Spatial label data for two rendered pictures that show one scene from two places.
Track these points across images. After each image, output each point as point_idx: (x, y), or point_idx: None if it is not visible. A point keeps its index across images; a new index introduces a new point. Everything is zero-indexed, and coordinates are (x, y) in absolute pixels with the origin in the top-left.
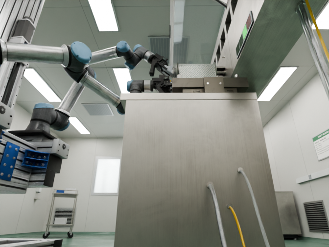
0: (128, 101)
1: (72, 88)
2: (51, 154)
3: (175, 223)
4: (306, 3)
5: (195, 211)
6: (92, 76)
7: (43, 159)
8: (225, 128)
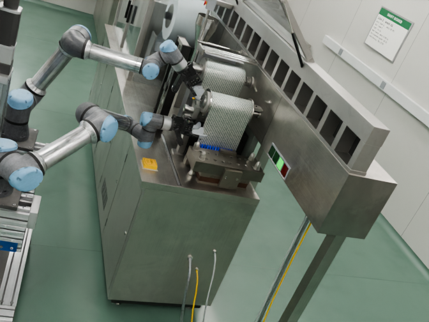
0: (147, 190)
1: (55, 64)
2: None
3: (158, 273)
4: None
5: (173, 269)
6: None
7: None
8: (219, 223)
